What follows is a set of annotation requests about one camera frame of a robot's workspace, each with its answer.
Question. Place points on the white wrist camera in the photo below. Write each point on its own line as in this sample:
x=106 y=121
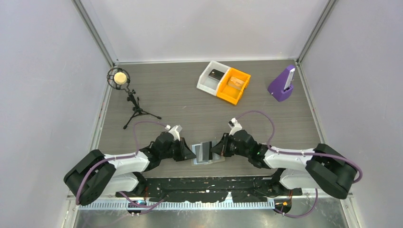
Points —
x=174 y=131
x=234 y=125

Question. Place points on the black card in white bin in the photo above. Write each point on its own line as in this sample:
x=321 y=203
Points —
x=216 y=75

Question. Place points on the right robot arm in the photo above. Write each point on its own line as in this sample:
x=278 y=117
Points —
x=320 y=168

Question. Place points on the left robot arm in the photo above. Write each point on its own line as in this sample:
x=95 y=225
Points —
x=100 y=174

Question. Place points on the purple stand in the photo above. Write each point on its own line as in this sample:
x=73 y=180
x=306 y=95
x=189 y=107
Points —
x=276 y=87

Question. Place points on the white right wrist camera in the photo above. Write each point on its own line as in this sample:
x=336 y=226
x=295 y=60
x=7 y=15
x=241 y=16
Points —
x=234 y=125

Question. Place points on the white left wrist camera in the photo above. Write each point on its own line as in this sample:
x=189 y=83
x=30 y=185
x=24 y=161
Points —
x=174 y=131

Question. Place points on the orange plastic bin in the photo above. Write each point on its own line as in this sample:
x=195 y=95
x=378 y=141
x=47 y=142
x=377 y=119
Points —
x=230 y=94

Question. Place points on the white plastic bin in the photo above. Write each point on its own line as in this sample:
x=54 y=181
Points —
x=207 y=84

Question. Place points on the perforated metal rail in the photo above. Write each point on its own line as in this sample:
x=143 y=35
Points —
x=227 y=204

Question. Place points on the cream round microphone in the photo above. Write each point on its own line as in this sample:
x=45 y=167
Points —
x=120 y=78

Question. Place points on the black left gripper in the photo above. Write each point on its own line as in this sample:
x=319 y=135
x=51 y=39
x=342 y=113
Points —
x=184 y=154

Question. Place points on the tan card in orange bin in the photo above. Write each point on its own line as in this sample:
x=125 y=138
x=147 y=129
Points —
x=236 y=83

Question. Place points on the white device in stand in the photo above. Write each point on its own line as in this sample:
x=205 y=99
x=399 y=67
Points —
x=289 y=79

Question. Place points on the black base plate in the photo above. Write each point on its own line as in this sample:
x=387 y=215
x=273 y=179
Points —
x=214 y=189

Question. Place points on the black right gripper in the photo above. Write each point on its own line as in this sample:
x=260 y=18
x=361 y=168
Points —
x=222 y=148

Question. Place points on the beige card holder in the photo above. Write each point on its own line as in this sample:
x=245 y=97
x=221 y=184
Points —
x=196 y=149

